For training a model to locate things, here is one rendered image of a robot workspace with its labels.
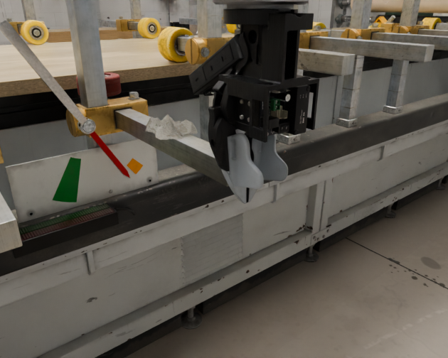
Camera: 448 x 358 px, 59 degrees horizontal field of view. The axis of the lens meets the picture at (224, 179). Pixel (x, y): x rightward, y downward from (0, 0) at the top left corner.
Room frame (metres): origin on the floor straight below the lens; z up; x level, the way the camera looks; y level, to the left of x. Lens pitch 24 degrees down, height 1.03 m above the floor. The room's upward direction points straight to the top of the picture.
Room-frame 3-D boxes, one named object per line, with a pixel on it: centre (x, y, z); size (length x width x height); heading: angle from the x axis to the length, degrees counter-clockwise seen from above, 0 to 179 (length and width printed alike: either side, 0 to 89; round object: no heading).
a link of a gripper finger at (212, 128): (0.41, -0.01, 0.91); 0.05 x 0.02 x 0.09; 128
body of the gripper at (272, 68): (0.40, -0.04, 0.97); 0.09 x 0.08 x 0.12; 38
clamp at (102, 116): (0.69, 0.21, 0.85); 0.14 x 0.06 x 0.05; 128
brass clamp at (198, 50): (0.84, 0.01, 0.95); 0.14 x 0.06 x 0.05; 128
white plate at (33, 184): (0.64, 0.23, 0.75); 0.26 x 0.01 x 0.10; 128
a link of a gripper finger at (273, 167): (0.41, -0.05, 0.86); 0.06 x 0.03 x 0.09; 38
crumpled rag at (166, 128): (0.55, 0.08, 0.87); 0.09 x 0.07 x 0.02; 38
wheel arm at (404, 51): (0.97, -0.23, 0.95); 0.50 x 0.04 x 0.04; 38
